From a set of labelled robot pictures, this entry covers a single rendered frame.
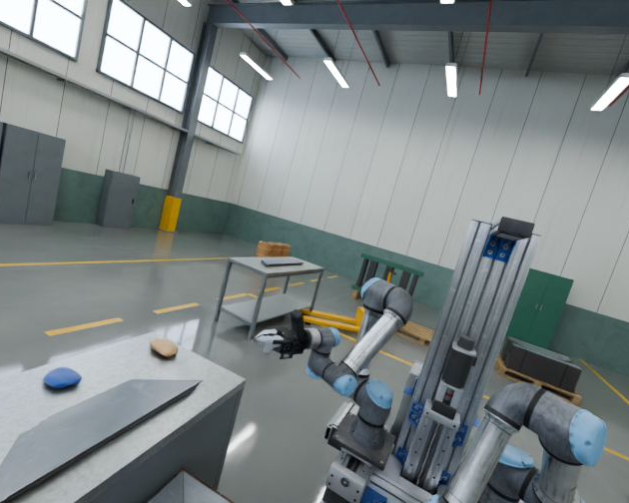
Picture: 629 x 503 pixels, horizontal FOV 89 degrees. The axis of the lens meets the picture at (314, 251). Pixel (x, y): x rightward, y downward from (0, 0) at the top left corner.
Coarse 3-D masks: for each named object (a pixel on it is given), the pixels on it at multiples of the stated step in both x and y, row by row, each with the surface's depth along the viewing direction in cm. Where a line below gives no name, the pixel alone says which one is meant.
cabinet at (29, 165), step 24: (0, 144) 619; (24, 144) 639; (48, 144) 673; (0, 168) 619; (24, 168) 650; (48, 168) 685; (0, 192) 628; (24, 192) 661; (48, 192) 698; (0, 216) 639; (24, 216) 673; (48, 216) 711
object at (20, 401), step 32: (96, 352) 139; (128, 352) 146; (192, 352) 160; (0, 384) 108; (32, 384) 112; (96, 384) 120; (224, 384) 142; (0, 416) 96; (32, 416) 99; (160, 416) 113; (192, 416) 117; (0, 448) 87; (128, 448) 97; (160, 448) 105; (64, 480) 83; (96, 480) 85
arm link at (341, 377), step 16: (400, 288) 129; (400, 304) 123; (384, 320) 122; (400, 320) 121; (368, 336) 119; (384, 336) 119; (352, 352) 116; (368, 352) 116; (336, 368) 114; (352, 368) 113; (336, 384) 110; (352, 384) 111
